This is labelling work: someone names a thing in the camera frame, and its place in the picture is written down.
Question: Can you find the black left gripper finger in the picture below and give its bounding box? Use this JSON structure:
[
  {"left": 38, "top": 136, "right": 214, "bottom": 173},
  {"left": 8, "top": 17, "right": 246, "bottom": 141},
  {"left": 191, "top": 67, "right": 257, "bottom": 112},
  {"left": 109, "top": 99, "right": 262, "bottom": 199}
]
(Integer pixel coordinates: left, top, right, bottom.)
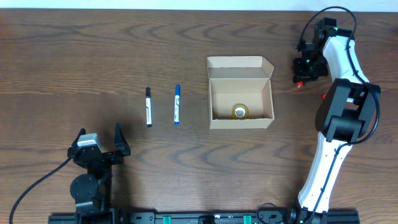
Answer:
[
  {"left": 71, "top": 128, "right": 86, "bottom": 148},
  {"left": 114, "top": 123, "right": 131, "bottom": 156}
]

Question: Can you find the black whiteboard marker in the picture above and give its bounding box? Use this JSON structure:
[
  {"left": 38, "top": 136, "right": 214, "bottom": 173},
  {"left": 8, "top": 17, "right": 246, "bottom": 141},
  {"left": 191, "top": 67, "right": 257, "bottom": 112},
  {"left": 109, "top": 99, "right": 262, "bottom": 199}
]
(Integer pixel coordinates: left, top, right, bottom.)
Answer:
[{"left": 146, "top": 87, "right": 152, "bottom": 128}]

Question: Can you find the clear tape roll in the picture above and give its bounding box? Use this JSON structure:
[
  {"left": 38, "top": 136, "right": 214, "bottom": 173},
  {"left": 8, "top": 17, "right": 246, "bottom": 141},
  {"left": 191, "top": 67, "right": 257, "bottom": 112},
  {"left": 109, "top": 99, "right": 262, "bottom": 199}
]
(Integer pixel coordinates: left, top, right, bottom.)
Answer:
[{"left": 231, "top": 104, "right": 249, "bottom": 119}]

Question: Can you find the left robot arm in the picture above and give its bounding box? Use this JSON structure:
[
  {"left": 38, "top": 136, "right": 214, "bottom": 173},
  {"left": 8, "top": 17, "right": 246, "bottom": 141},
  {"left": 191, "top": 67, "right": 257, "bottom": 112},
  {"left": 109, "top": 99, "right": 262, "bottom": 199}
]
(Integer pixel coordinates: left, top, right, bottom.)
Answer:
[{"left": 67, "top": 124, "right": 131, "bottom": 224}]

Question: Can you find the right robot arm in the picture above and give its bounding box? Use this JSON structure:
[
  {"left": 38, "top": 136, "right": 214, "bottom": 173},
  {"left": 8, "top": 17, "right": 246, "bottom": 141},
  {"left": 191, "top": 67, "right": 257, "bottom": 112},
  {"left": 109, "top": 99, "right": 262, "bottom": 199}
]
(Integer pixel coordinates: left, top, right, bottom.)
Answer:
[{"left": 285, "top": 17, "right": 381, "bottom": 223}]

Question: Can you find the blue whiteboard marker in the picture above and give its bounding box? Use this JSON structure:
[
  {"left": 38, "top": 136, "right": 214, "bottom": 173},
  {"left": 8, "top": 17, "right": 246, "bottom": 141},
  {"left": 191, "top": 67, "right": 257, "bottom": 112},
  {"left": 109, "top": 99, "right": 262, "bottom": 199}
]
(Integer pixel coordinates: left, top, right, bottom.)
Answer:
[{"left": 174, "top": 85, "right": 180, "bottom": 125}]

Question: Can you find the open cardboard box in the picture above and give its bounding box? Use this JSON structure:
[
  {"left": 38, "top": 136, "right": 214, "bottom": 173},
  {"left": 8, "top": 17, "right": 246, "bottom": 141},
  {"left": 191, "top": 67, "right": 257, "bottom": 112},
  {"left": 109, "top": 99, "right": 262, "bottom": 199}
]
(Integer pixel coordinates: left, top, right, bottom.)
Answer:
[{"left": 207, "top": 56, "right": 275, "bottom": 129}]

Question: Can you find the black mounting rail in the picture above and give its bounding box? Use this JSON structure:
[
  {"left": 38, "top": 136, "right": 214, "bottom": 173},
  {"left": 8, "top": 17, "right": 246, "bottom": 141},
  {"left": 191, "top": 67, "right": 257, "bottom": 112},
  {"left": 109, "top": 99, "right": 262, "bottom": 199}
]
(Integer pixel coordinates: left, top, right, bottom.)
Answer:
[{"left": 48, "top": 208, "right": 361, "bottom": 224}]

